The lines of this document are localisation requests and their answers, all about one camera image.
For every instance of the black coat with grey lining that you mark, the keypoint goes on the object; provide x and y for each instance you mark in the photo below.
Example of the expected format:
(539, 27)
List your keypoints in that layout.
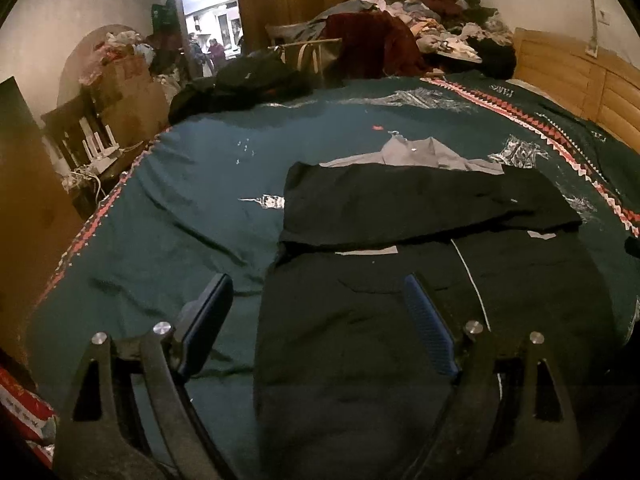
(380, 310)

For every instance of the green printed blanket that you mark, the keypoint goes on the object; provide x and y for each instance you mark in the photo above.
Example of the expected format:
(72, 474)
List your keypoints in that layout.
(190, 200)

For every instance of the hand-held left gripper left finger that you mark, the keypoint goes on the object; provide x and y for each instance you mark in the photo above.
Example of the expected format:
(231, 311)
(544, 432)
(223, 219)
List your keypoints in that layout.
(212, 305)

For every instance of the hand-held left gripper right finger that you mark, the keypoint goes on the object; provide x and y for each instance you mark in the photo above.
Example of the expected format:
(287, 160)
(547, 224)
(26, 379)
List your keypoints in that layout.
(427, 320)

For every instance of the red printed packet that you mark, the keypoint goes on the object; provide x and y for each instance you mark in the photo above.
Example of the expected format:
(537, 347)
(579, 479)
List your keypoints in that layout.
(22, 410)

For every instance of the white wall pipe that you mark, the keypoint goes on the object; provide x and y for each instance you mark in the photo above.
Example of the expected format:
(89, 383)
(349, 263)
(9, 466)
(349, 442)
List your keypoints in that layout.
(591, 5)

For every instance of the pile of mixed clothes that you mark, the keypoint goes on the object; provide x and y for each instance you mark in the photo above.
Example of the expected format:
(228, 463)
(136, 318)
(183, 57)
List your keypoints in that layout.
(435, 20)

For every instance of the white router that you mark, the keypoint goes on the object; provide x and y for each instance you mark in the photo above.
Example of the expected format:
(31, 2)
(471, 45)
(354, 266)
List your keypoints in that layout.
(102, 152)

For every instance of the brown wooden cabinet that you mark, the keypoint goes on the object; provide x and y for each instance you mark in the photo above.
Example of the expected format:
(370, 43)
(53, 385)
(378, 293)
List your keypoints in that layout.
(30, 210)

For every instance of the wooden headboard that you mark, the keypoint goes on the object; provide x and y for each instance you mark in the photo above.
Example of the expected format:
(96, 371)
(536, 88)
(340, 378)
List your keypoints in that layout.
(560, 65)

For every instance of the cardboard box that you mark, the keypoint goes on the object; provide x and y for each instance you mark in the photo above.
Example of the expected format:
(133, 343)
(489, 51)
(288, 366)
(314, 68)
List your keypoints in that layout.
(131, 102)

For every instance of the black backpack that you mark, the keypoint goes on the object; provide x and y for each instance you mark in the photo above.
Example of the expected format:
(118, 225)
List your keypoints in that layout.
(250, 77)

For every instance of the dark wooden side table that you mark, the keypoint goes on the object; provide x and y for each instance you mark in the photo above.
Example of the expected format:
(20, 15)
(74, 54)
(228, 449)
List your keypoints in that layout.
(65, 125)

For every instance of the green box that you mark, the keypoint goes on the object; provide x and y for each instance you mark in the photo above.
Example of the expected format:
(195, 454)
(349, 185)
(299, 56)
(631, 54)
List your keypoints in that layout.
(162, 17)

